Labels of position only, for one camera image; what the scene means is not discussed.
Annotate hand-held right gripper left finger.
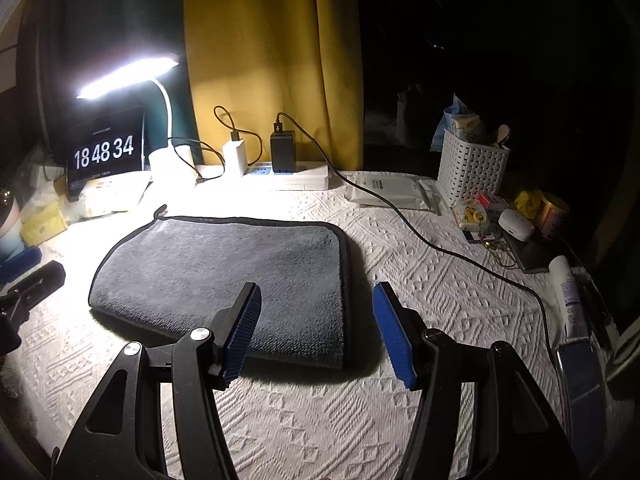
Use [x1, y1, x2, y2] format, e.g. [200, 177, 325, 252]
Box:
[52, 282, 262, 480]

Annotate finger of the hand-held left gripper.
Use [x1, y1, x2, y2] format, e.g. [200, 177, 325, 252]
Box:
[0, 246, 42, 276]
[0, 261, 67, 356]

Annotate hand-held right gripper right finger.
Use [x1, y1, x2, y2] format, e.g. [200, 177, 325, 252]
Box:
[372, 281, 581, 480]

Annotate grey towel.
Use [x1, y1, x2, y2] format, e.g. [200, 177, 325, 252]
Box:
[88, 204, 353, 371]

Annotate yellow tissue packets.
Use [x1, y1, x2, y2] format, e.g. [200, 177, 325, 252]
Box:
[20, 199, 69, 247]

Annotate white textured tablecloth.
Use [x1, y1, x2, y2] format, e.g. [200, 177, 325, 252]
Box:
[0, 160, 636, 480]

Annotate white tissue pack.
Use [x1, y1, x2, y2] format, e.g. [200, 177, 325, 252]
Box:
[79, 172, 152, 219]

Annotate key bunch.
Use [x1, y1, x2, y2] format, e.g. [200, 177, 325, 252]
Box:
[479, 232, 519, 269]

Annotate tablet with clock display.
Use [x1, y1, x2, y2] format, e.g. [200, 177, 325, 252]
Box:
[65, 105, 149, 202]

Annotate small yellow white box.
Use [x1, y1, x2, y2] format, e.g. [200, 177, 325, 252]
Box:
[452, 197, 493, 232]

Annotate small clear packet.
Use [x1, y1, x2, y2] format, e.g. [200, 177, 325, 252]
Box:
[420, 180, 452, 217]

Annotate white wet wipes pack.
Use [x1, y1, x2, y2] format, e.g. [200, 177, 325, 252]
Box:
[344, 172, 441, 211]

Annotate dark notebook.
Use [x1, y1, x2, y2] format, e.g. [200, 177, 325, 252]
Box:
[505, 236, 557, 275]

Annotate red white box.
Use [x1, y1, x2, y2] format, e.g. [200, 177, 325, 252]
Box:
[477, 192, 509, 222]

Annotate white earbuds case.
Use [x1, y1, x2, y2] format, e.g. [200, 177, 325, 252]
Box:
[498, 209, 536, 241]

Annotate white power strip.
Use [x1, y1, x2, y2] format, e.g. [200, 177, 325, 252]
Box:
[195, 160, 333, 192]

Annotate white tube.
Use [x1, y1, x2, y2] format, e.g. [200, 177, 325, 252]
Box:
[549, 255, 587, 339]

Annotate black charger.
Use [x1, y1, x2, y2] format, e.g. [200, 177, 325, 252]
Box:
[270, 130, 297, 175]

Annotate white woven basket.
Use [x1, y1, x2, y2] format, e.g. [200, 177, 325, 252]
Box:
[437, 129, 511, 197]

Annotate yellow snack packet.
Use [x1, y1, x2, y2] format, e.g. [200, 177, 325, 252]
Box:
[515, 190, 544, 219]

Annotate smartphone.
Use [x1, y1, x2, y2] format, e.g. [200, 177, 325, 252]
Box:
[556, 337, 609, 467]

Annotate yellow can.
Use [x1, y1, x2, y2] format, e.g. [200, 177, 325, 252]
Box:
[535, 192, 571, 234]

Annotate white desk lamp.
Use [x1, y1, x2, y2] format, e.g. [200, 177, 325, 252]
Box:
[75, 52, 197, 188]

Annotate yellow tissue packet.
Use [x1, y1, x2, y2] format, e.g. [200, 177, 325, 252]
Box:
[442, 110, 485, 147]

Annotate dark green curtain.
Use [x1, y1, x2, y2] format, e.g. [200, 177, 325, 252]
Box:
[62, 0, 201, 166]

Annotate yellow curtain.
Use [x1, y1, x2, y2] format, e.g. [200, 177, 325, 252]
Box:
[182, 0, 364, 173]

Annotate long black cable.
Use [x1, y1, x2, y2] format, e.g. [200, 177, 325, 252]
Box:
[274, 112, 559, 363]

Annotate black lamp cable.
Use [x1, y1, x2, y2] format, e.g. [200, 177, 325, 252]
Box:
[167, 137, 226, 184]

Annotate white charger with cable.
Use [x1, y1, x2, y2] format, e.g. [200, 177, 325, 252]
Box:
[213, 105, 264, 181]

